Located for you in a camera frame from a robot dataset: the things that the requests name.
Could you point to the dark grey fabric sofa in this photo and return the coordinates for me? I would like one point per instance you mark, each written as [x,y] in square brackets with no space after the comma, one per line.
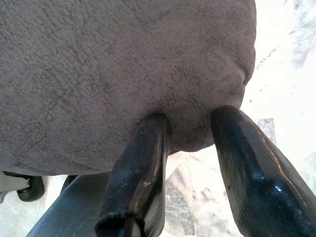
[111,74]

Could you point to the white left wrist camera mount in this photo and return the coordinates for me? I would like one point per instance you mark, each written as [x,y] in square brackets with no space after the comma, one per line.
[12,184]

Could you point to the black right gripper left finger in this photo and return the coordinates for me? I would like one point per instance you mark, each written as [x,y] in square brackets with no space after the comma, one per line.
[138,177]

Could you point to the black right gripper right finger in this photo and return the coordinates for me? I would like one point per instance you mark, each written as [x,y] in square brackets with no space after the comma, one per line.
[259,185]

